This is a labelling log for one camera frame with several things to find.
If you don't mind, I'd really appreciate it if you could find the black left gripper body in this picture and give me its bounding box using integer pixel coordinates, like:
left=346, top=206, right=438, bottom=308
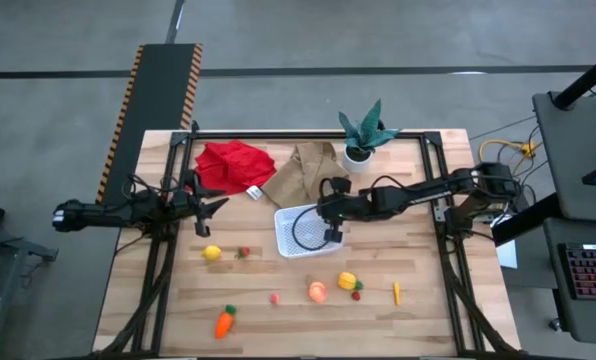
left=171, top=169, right=212, bottom=239

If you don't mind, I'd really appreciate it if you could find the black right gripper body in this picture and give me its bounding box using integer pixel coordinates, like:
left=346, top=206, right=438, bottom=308
left=316, top=177, right=375, bottom=245

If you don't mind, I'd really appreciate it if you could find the white perforated plastic basket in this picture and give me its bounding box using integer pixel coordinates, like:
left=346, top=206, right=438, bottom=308
left=273, top=203, right=345, bottom=260

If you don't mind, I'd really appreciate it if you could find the yellow toy pepper green stem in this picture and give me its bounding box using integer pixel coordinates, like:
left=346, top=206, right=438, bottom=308
left=337, top=271, right=365, bottom=292

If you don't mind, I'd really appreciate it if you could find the orange toy peach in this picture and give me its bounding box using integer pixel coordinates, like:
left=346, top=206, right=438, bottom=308
left=307, top=280, right=328, bottom=305

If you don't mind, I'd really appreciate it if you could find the orange toy carrot green top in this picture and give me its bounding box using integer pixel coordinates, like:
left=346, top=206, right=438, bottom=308
left=213, top=303, right=238, bottom=341

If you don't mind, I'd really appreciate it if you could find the red crumpled cloth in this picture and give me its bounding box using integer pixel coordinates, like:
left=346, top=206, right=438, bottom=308
left=194, top=139, right=278, bottom=197

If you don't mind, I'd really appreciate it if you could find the brown paper bag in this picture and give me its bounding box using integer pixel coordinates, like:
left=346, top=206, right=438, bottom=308
left=261, top=141, right=352, bottom=210

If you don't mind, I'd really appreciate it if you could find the green plant in white pot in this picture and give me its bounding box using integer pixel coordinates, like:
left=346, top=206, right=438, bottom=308
left=337, top=98, right=402, bottom=175

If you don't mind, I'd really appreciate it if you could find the black mat with hazard stripes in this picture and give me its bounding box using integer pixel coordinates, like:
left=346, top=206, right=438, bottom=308
left=94, top=43, right=204, bottom=205

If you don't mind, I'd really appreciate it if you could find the white paper sheet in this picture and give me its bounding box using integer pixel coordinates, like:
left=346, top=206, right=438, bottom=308
left=495, top=239, right=519, bottom=270

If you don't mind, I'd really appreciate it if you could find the grey computer workstation cart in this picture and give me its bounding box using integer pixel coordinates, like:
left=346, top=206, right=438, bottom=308
left=491, top=91, right=596, bottom=347

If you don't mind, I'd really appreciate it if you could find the backlit black keyboard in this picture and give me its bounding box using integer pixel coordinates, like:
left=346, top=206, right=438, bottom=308
left=557, top=242, right=596, bottom=301

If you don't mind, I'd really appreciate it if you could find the black round pole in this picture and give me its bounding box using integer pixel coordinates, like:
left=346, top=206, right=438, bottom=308
left=551, top=45, right=596, bottom=110

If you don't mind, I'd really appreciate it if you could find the black right arm cable loop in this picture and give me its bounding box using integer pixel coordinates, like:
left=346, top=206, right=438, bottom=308
left=291, top=203, right=332, bottom=252

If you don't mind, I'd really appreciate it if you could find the black aluminium table frame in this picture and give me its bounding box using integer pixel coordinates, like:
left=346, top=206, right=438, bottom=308
left=92, top=119, right=524, bottom=360

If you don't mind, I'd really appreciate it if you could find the yellow floor cable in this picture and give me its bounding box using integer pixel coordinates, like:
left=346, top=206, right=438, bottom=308
left=478, top=138, right=538, bottom=176

